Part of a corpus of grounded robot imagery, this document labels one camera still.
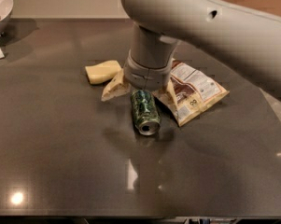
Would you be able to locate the yellow sponge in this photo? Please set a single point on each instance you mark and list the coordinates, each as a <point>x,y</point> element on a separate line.
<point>102,72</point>

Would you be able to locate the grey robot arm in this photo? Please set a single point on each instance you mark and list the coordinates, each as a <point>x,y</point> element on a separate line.
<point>244,39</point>

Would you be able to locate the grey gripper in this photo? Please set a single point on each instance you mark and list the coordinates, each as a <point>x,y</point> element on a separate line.
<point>147,75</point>

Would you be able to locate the brown and cream snack bag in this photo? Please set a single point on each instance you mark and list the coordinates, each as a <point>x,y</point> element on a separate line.
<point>195,91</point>

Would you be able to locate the green soda can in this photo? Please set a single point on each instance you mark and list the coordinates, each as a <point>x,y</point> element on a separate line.
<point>146,118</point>

